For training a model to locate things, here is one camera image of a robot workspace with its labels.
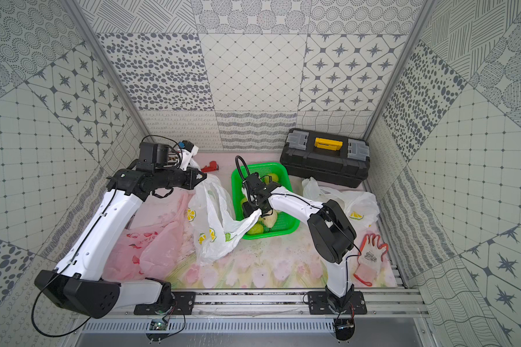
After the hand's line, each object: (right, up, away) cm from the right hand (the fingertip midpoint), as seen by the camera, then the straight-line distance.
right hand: (252, 214), depth 90 cm
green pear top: (+10, +15, +14) cm, 22 cm away
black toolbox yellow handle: (+35, +24, +6) cm, 42 cm away
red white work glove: (+47, -16, -6) cm, 50 cm away
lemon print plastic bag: (-11, +2, -21) cm, 24 cm away
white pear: (+7, -2, -1) cm, 8 cm away
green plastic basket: (+14, -5, +4) cm, 16 cm away
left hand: (-13, +17, -18) cm, 28 cm away
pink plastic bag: (-34, -7, -14) cm, 37 cm away
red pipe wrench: (-23, +21, +23) cm, 38 cm away
